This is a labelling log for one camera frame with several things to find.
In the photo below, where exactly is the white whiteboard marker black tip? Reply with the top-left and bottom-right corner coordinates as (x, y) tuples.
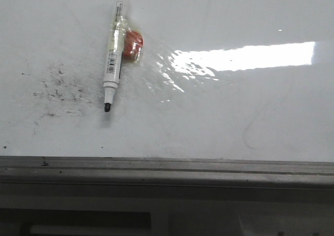
(102, 0), (129, 112)

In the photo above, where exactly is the red magnet taped to marker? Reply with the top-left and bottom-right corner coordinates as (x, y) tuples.
(123, 30), (144, 60)

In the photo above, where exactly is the white whiteboard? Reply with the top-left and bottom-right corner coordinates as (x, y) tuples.
(1, 0), (333, 162)

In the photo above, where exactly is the grey aluminium whiteboard frame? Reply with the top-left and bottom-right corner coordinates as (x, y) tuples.
(1, 156), (333, 188)

